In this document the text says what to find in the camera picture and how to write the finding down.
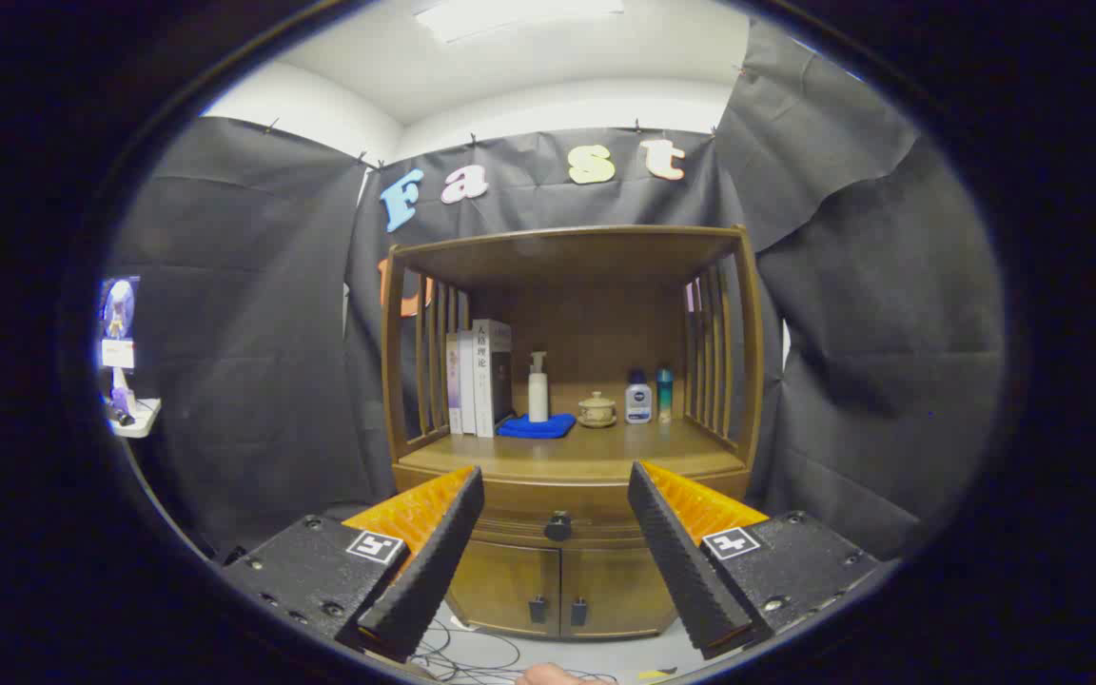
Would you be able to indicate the wooden countertop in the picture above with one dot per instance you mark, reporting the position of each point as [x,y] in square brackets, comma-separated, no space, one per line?
[605,452]

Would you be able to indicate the lidded ceramic tea cup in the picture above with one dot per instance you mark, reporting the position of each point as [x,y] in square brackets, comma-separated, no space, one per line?
[596,411]

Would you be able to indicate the yellow floor tape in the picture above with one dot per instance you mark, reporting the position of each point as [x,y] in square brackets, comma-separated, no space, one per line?
[657,675]

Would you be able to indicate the slim teal bottle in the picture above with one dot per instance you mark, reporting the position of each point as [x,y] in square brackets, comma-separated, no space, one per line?
[665,398]

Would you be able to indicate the white pump bottle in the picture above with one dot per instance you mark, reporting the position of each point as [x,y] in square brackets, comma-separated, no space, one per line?
[538,395]

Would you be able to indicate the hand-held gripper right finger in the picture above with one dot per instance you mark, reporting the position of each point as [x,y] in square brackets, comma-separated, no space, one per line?
[681,571]

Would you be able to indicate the thin white book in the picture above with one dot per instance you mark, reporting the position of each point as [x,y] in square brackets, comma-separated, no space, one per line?
[467,390]

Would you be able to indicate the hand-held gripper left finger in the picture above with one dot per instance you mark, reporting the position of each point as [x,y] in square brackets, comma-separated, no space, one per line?
[434,571]

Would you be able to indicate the thin pale purple book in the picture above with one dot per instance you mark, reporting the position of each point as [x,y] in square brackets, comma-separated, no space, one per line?
[453,390]

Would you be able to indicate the blue cloth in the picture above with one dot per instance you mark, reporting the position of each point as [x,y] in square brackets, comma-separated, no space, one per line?
[537,428]

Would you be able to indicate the wooden cabinet door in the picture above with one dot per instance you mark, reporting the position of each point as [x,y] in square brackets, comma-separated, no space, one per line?
[619,590]
[500,585]

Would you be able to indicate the wooden drawer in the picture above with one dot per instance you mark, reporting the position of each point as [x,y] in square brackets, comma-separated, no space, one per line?
[557,495]

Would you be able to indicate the thick book with dark cover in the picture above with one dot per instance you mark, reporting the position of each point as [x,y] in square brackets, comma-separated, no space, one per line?
[493,381]

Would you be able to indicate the black drawer knob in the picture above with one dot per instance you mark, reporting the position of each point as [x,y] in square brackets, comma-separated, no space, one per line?
[558,526]

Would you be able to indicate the white lotion bottle blue cap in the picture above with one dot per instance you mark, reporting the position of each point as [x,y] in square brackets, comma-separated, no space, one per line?
[638,404]

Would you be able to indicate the wooden cabinet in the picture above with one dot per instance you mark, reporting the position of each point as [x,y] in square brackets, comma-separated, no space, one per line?
[596,314]

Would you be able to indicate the white shelf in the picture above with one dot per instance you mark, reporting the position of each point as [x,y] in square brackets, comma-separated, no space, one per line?
[141,420]

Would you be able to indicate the wall poster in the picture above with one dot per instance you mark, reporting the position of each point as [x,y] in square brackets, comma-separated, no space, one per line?
[119,309]

